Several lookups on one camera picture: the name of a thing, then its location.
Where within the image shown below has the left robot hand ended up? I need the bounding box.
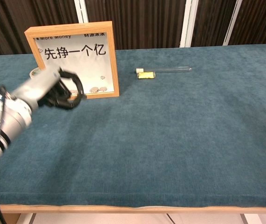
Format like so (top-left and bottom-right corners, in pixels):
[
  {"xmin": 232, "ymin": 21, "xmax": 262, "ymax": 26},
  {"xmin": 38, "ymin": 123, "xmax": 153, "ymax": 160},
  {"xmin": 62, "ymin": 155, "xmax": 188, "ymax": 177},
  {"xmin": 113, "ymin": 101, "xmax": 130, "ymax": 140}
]
[{"xmin": 8, "ymin": 66, "xmax": 87, "ymax": 111}]

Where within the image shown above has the clear tape roll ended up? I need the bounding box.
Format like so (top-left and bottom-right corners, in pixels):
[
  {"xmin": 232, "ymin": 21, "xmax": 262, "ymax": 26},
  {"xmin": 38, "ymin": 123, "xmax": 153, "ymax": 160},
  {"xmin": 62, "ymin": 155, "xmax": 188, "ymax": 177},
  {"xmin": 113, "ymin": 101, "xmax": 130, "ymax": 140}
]
[{"xmin": 29, "ymin": 67, "xmax": 41, "ymax": 79}]

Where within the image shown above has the yellow packet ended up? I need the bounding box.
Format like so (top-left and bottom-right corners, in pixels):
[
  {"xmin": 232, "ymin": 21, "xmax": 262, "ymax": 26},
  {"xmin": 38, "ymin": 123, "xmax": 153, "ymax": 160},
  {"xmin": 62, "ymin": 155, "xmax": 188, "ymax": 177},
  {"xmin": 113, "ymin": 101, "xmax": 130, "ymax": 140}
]
[{"xmin": 136, "ymin": 71, "xmax": 157, "ymax": 80}]

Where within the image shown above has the glass test tube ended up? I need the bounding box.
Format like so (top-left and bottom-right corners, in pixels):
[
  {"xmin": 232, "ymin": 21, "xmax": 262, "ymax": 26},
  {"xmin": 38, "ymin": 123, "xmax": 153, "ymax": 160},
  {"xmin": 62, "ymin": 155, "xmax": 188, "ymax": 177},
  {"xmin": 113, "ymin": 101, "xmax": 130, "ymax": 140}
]
[{"xmin": 136, "ymin": 66, "xmax": 192, "ymax": 74}]

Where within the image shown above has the blue table cloth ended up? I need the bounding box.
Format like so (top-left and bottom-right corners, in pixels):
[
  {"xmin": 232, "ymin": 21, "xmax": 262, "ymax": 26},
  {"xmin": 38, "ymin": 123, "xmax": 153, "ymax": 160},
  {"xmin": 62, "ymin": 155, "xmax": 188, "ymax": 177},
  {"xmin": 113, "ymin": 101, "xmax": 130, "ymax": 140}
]
[{"xmin": 0, "ymin": 43, "xmax": 266, "ymax": 208}]

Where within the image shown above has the wooden coin box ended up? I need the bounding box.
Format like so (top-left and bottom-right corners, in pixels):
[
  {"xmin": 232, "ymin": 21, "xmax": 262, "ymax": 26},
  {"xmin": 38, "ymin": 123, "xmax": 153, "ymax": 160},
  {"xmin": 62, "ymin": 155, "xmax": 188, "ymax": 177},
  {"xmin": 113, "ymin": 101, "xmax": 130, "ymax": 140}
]
[{"xmin": 24, "ymin": 21, "xmax": 120, "ymax": 100}]

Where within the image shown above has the white partition post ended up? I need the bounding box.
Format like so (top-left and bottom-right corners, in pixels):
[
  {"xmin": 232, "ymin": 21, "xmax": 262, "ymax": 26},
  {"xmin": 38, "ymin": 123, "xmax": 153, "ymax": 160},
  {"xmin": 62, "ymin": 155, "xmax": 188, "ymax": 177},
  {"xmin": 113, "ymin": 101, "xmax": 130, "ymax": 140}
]
[
  {"xmin": 179, "ymin": 0, "xmax": 199, "ymax": 49},
  {"xmin": 74, "ymin": 0, "xmax": 89, "ymax": 24},
  {"xmin": 222, "ymin": 0, "xmax": 243, "ymax": 46}
]

